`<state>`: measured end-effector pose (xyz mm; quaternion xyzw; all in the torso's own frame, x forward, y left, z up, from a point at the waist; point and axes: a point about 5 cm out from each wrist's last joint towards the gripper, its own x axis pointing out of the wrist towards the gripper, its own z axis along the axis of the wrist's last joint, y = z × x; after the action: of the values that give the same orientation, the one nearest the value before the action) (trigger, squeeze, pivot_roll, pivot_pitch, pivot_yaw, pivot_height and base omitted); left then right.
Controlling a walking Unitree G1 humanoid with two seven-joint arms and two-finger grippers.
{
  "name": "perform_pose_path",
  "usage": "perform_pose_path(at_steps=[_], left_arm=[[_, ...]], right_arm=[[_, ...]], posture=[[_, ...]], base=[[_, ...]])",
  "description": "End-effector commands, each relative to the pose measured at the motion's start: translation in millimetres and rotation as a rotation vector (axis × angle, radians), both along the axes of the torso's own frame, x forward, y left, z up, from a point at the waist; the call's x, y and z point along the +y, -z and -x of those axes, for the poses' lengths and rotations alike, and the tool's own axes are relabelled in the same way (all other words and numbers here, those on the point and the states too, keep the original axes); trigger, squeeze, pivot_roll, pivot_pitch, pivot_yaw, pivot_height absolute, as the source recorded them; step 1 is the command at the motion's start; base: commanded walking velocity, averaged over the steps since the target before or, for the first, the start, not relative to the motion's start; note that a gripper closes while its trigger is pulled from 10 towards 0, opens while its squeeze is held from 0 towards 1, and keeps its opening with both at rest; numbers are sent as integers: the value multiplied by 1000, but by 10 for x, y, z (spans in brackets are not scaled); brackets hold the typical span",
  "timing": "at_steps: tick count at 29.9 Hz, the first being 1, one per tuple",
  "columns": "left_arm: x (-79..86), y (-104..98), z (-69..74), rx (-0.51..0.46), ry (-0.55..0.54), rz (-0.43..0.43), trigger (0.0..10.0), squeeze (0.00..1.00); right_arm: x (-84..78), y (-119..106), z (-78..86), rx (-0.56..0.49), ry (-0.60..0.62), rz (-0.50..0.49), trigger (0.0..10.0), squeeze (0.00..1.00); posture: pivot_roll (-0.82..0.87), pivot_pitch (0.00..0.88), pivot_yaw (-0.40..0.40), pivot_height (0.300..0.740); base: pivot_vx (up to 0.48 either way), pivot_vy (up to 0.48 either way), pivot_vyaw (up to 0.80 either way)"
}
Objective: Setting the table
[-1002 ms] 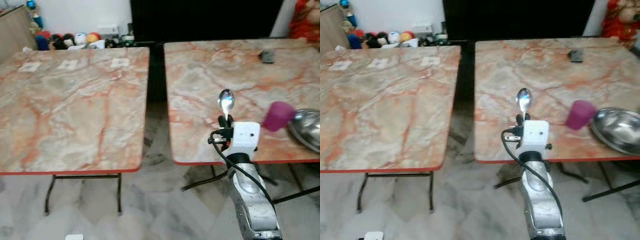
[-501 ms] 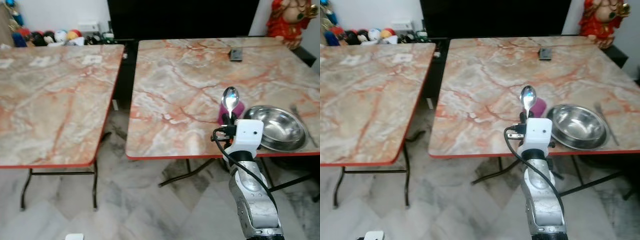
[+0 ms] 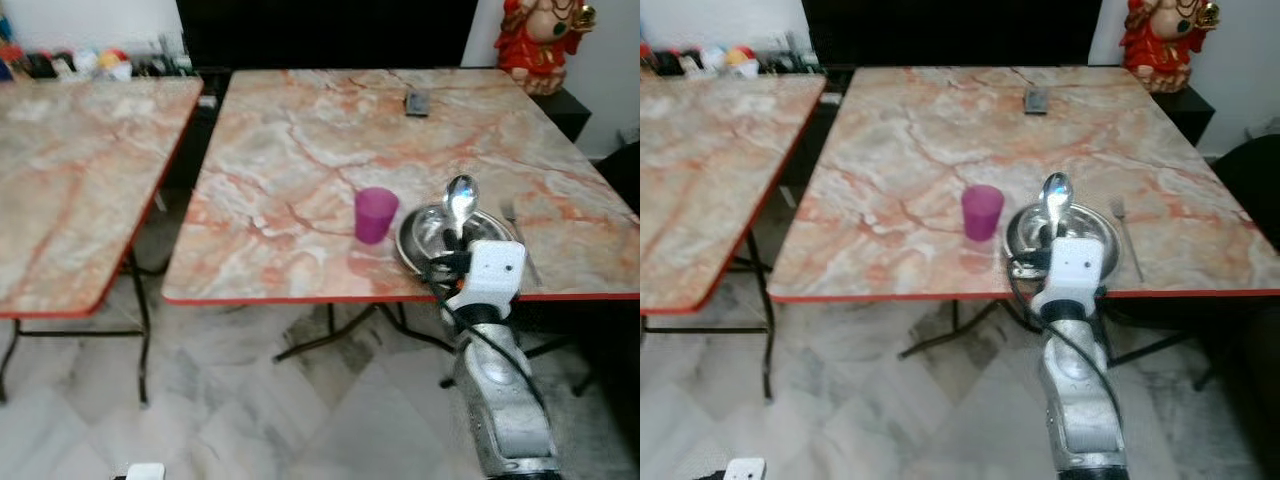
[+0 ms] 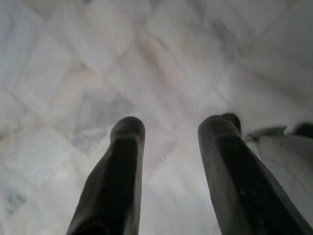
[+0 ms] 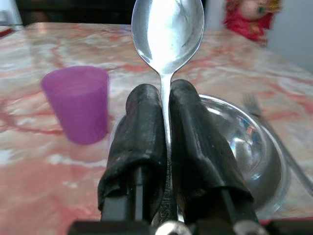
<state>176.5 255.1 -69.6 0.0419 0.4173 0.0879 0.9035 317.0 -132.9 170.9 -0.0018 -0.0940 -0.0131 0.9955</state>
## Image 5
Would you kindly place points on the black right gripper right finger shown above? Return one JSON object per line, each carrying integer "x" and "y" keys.
{"x": 195, "y": 147}

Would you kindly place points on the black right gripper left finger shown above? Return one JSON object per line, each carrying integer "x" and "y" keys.
{"x": 137, "y": 137}

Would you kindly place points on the silver metal spoon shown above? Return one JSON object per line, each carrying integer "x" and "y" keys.
{"x": 167, "y": 39}

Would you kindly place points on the shiny steel bowl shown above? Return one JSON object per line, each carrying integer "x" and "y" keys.
{"x": 254, "y": 151}

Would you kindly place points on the purple plastic cup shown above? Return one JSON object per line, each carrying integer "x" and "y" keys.
{"x": 78, "y": 102}

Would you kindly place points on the silver metal fork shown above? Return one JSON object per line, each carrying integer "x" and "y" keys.
{"x": 276, "y": 137}

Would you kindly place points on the red dressed doll figurine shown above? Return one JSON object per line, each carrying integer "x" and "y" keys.
{"x": 249, "y": 17}

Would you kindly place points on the red flat object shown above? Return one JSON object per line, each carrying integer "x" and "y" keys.
{"x": 5, "y": 31}

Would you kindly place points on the white appliance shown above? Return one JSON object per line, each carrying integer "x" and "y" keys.
{"x": 9, "y": 12}

